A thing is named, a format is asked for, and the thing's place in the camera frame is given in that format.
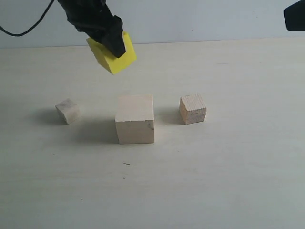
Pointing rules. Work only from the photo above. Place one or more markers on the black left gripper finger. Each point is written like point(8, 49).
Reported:
point(96, 36)
point(114, 38)

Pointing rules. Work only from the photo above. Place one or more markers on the small wooden cube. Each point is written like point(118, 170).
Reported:
point(68, 111)

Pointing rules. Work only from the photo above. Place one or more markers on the medium wooden cube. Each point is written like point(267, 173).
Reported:
point(192, 109)

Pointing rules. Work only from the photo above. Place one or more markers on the large wooden cube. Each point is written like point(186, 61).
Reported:
point(134, 119)

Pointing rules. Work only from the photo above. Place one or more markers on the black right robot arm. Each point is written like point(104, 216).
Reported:
point(294, 16)

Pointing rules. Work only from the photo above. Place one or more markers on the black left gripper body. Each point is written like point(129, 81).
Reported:
point(93, 14)

